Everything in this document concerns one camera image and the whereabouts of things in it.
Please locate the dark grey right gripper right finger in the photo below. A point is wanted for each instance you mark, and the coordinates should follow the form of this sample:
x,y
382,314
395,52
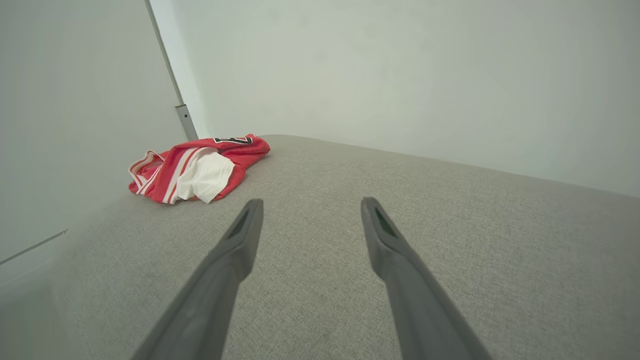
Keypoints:
x,y
420,310

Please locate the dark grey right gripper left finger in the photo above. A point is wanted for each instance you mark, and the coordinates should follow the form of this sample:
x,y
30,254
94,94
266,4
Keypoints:
x,y
215,290

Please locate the red basketball jersey number 23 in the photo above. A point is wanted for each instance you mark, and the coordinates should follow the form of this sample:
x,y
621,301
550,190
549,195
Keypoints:
x,y
200,170

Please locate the grey metal wall strip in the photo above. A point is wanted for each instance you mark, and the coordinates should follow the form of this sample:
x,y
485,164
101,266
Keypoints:
x,y
186,120

